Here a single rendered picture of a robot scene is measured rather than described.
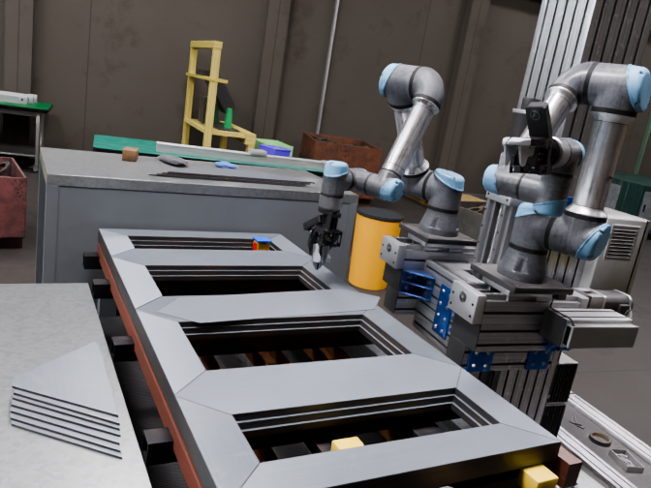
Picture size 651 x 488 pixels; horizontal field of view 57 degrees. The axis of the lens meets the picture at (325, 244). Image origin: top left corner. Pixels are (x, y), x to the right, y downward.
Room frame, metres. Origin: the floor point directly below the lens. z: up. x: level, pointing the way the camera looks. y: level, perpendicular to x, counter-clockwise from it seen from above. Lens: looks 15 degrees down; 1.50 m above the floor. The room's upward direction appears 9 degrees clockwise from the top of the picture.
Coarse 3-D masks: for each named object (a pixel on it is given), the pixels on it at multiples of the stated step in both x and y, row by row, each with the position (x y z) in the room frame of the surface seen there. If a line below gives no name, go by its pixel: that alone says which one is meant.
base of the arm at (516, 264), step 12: (516, 252) 1.75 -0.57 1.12; (528, 252) 1.73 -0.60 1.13; (540, 252) 1.73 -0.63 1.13; (504, 264) 1.76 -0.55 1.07; (516, 264) 1.73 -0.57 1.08; (528, 264) 1.72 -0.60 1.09; (540, 264) 1.73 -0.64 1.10; (516, 276) 1.72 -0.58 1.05; (528, 276) 1.71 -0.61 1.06; (540, 276) 1.72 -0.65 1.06
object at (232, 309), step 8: (208, 296) 1.63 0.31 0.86; (216, 296) 1.64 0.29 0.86; (224, 296) 1.65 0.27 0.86; (232, 296) 1.66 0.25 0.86; (216, 304) 1.58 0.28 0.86; (224, 304) 1.59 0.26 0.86; (232, 304) 1.60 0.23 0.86; (240, 304) 1.61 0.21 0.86; (224, 312) 1.53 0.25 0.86; (232, 312) 1.54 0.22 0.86; (240, 312) 1.55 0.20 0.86; (248, 312) 1.56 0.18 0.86
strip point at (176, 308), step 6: (174, 300) 1.56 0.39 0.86; (180, 300) 1.57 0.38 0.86; (168, 306) 1.51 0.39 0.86; (174, 306) 1.52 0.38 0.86; (180, 306) 1.52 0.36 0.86; (186, 306) 1.53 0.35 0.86; (162, 312) 1.47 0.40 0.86; (168, 312) 1.47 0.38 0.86; (174, 312) 1.48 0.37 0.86; (180, 312) 1.49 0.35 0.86; (186, 312) 1.49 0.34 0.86; (180, 318) 1.45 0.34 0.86; (186, 318) 1.45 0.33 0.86; (192, 318) 1.46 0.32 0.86
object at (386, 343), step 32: (320, 288) 1.93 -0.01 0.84; (256, 320) 1.53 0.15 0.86; (288, 320) 1.58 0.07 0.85; (320, 320) 1.63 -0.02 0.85; (352, 320) 1.67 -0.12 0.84; (160, 384) 1.17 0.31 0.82; (256, 416) 1.06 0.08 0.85; (288, 416) 1.09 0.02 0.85; (320, 416) 1.12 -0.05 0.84; (352, 416) 1.15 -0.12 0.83; (384, 416) 1.20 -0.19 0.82; (480, 416) 1.22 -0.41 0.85; (192, 448) 0.94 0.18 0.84; (544, 448) 1.11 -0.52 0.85; (384, 480) 0.92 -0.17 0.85; (416, 480) 0.95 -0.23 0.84; (448, 480) 0.99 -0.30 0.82
